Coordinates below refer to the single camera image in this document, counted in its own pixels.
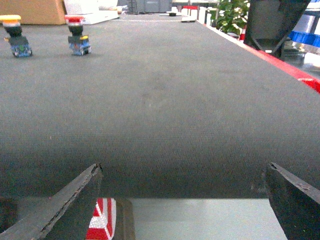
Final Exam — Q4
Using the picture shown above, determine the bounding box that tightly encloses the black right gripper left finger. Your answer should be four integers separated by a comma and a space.
0, 163, 103, 240

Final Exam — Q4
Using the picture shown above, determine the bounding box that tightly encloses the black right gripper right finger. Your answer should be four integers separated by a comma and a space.
263, 162, 320, 240

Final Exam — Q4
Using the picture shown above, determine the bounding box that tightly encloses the red white striped barrier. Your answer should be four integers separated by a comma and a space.
85, 197, 117, 240

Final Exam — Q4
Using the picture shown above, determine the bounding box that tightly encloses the dark grey table mat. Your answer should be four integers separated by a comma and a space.
0, 15, 320, 198

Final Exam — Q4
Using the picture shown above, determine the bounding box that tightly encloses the red mushroom push button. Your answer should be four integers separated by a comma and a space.
64, 15, 92, 56

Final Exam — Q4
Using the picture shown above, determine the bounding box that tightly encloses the yellow mushroom push button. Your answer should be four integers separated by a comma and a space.
0, 14, 33, 58

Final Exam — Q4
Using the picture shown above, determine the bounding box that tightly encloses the black office chair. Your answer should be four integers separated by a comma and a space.
244, 0, 310, 59

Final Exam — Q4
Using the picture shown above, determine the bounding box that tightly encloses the green potted plant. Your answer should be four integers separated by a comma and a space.
216, 0, 251, 35

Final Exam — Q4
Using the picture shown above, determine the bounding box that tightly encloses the white flat box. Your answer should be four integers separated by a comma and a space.
63, 0, 119, 25

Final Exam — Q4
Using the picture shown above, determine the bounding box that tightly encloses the brown cardboard box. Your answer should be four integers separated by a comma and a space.
0, 0, 66, 25

